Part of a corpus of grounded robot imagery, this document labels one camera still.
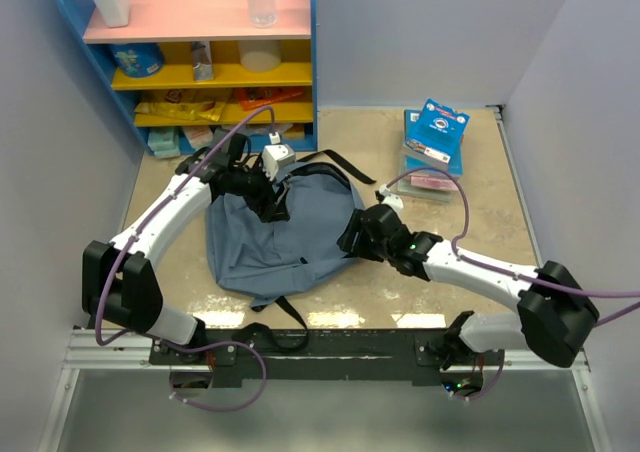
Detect yellow snack bag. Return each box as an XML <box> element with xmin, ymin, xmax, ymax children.
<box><xmin>135</xmin><ymin>89</ymin><xmax>231</xmax><ymax>122</ymax></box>

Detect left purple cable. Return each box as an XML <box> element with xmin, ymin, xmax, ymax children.
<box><xmin>94</xmin><ymin>104</ymin><xmax>279</xmax><ymax>413</ymax></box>

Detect aluminium rail frame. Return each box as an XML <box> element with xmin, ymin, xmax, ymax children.
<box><xmin>42</xmin><ymin>137</ymin><xmax>600</xmax><ymax>451</ymax></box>

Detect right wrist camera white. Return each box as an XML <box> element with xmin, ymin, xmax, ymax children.
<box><xmin>375</xmin><ymin>184</ymin><xmax>404</xmax><ymax>213</ymax></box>

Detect blue illustrated book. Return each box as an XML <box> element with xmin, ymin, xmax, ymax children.
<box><xmin>405</xmin><ymin>99</ymin><xmax>470</xmax><ymax>165</ymax></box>

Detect orange snack pack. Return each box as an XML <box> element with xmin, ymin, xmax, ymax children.
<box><xmin>234</xmin><ymin>86</ymin><xmax>305</xmax><ymax>111</ymax></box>

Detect blue barcode book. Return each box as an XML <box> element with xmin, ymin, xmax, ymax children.
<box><xmin>400</xmin><ymin>109</ymin><xmax>464</xmax><ymax>178</ymax></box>

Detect pink book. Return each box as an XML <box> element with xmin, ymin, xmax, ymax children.
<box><xmin>409</xmin><ymin>174</ymin><xmax>457</xmax><ymax>192</ymax></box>

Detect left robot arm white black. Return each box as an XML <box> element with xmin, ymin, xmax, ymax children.
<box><xmin>81</xmin><ymin>133</ymin><xmax>296</xmax><ymax>364</ymax></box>

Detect white round container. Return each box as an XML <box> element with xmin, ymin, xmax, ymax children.
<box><xmin>237</xmin><ymin>40</ymin><xmax>282</xmax><ymax>73</ymax></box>

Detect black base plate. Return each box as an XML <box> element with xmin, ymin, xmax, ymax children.
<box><xmin>150</xmin><ymin>328</ymin><xmax>503</xmax><ymax>392</ymax></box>

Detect purple cable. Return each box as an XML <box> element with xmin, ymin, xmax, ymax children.
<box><xmin>382</xmin><ymin>165</ymin><xmax>640</xmax><ymax>402</ymax></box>
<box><xmin>94</xmin><ymin>104</ymin><xmax>279</xmax><ymax>413</ymax></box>

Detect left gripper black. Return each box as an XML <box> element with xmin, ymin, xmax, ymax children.
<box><xmin>229</xmin><ymin>154</ymin><xmax>290</xmax><ymax>224</ymax></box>

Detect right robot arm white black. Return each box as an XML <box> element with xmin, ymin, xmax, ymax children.
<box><xmin>337</xmin><ymin>205</ymin><xmax>599</xmax><ymax>368</ymax></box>

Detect blue grey backpack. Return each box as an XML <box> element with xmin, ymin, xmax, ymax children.
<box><xmin>205</xmin><ymin>149</ymin><xmax>375</xmax><ymax>325</ymax></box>

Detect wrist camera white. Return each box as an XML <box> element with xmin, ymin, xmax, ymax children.
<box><xmin>375</xmin><ymin>184</ymin><xmax>404</xmax><ymax>213</ymax></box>
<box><xmin>261</xmin><ymin>144</ymin><xmax>296</xmax><ymax>180</ymax></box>

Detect blue wooden shelf unit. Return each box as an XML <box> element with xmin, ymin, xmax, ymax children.
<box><xmin>56</xmin><ymin>0</ymin><xmax>318</xmax><ymax>154</ymax></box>

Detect pale green bottom book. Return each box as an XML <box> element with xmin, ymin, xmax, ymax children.
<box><xmin>395</xmin><ymin>155</ymin><xmax>457</xmax><ymax>202</ymax></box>

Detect pink white tissue pack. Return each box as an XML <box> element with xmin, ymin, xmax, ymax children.
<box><xmin>181</xmin><ymin>125</ymin><xmax>213</xmax><ymax>151</ymax></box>

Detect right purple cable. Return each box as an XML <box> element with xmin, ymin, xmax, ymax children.
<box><xmin>382</xmin><ymin>165</ymin><xmax>640</xmax><ymax>402</ymax></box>

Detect blue snack cup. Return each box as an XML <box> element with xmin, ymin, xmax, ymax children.
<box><xmin>109</xmin><ymin>43</ymin><xmax>164</xmax><ymax>78</ymax></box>

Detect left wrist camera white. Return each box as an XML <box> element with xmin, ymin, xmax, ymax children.
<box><xmin>261</xmin><ymin>144</ymin><xmax>296</xmax><ymax>180</ymax></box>

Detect silver snack pouch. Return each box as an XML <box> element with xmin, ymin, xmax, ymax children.
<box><xmin>190</xmin><ymin>41</ymin><xmax>214</xmax><ymax>82</ymax></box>

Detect teal tissue packs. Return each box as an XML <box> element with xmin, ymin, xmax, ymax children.
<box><xmin>147</xmin><ymin>127</ymin><xmax>180</xmax><ymax>159</ymax></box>

